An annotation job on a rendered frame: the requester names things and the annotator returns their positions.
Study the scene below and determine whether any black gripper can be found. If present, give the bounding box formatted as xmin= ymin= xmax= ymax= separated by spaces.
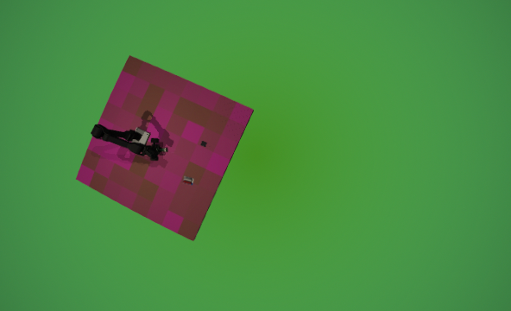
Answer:
xmin=149 ymin=138 xmax=161 ymax=161

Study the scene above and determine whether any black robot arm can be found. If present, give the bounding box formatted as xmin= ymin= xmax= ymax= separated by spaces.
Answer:
xmin=91 ymin=124 xmax=158 ymax=159

